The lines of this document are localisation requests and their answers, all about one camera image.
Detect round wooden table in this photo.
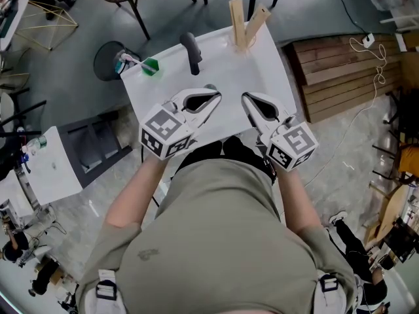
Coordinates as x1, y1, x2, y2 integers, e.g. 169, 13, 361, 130
378, 184, 412, 241

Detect white backpack shoulder strap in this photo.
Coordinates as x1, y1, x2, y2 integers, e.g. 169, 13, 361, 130
94, 268, 118, 314
316, 271, 340, 314

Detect black faucet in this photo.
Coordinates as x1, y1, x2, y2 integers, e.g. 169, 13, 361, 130
179, 31, 203, 77

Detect clear glass cup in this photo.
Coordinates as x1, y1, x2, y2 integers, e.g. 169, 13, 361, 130
226, 33, 258, 56

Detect black chair yellow cushion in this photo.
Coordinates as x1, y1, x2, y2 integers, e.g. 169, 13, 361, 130
369, 86, 419, 189

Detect beige paper packet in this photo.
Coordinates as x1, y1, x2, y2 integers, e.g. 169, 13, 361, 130
228, 0, 251, 51
244, 3, 272, 45

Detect person's right forearm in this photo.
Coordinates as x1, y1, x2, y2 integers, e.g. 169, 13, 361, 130
278, 168, 323, 237

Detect white-top black side cabinet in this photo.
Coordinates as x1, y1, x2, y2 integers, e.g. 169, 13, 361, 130
23, 109, 134, 206

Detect white ceramic sink basin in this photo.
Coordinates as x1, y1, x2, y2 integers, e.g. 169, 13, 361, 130
119, 22, 299, 145

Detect white table gold wire legs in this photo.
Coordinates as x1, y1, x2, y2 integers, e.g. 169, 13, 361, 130
0, 0, 80, 52

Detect person's olive shirt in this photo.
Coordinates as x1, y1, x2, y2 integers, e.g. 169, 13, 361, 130
77, 158, 357, 314

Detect person's left forearm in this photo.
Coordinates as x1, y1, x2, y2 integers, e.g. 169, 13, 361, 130
103, 154, 170, 228

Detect person's black shorts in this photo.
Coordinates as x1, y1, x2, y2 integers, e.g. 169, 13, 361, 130
176, 135, 278, 186

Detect black mesh waste bin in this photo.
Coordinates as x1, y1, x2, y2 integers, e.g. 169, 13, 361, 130
93, 41, 142, 81

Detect green plastic cup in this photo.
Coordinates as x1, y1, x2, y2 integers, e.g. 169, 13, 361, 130
142, 57, 161, 77

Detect white marble slab table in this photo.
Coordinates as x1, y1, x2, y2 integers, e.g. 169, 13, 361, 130
0, 170, 42, 220

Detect black floor cable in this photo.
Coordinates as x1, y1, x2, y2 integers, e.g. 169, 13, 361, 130
331, 0, 367, 35

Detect white floor cable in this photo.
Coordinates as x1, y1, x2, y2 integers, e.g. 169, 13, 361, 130
304, 37, 388, 188

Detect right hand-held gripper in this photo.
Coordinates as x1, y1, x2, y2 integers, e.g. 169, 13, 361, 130
240, 92, 320, 173

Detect white shelf frame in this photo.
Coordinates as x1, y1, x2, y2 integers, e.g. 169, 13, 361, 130
379, 8, 419, 52

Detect clear plastic water bottle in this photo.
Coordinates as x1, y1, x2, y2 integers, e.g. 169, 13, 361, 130
21, 135, 48, 153

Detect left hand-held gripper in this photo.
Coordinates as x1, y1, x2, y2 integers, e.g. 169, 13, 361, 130
138, 87, 223, 161

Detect brown wooden slat decking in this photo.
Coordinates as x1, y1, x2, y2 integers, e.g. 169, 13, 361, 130
281, 33, 403, 124

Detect white pink toothbrush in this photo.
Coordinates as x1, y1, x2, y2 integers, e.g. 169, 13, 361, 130
120, 53, 155, 71

